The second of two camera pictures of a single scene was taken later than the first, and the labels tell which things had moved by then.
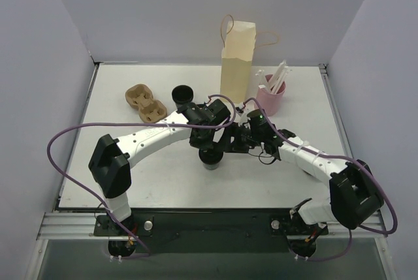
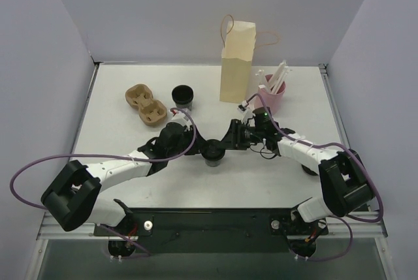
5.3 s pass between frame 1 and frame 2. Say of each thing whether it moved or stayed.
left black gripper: moved
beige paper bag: stayed
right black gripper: stayed
